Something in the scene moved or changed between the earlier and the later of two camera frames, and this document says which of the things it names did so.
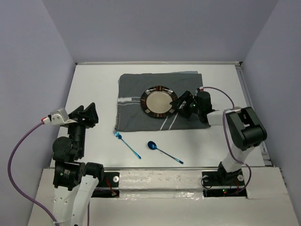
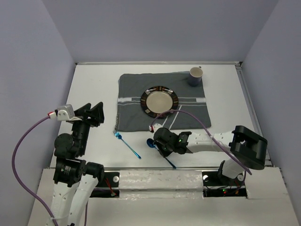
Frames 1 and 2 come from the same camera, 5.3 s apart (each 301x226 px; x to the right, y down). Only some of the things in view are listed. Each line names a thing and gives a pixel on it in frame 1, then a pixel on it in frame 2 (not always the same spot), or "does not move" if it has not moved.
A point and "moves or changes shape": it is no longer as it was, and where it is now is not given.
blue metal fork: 119,136 does not move
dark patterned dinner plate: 155,101 does not move
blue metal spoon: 152,145 moves or changes shape
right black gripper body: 194,108 to 165,150
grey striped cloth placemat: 130,116 does not move
